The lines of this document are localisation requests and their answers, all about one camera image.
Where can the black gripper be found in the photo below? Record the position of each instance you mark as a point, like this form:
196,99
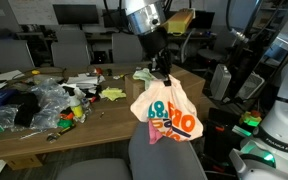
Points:
155,46

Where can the peach printed shirt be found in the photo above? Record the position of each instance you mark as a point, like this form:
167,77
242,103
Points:
170,111

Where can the pink and orange shirt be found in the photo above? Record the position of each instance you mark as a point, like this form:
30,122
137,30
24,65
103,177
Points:
154,134

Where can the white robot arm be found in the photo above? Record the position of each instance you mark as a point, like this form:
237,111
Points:
264,154

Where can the light green towel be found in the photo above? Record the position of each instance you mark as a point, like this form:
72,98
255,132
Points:
145,75

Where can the yellow cloth on table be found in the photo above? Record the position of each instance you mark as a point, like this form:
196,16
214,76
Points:
113,93

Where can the white space heater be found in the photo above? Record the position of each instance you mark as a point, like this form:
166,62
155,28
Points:
220,82

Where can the grey office chair foreground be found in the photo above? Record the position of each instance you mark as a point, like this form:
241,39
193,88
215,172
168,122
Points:
164,160

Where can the middle black monitor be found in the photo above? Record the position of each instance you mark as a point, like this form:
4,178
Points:
114,18

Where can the black monitor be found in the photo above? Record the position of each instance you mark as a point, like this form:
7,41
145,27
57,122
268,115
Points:
76,14
114,18

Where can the white paper stack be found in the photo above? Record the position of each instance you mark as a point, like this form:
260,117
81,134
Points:
83,82

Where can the grey chair behind table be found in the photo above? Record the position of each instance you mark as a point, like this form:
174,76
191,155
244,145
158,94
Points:
70,55

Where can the green plastic toy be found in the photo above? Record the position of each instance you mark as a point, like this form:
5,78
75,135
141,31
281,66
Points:
63,123

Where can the clear plastic bag pile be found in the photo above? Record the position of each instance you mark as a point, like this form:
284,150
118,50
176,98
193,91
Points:
52,100

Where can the left black monitor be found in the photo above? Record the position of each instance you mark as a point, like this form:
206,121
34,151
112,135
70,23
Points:
76,14

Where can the black yellow utility knife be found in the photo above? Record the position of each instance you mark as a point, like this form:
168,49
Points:
54,136

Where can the black cloth pile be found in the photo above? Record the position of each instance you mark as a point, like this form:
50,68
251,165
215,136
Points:
27,106

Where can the blue cloth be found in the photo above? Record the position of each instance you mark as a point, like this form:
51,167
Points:
6,94

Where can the far left grey chair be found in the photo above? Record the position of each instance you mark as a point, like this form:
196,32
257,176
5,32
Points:
15,55

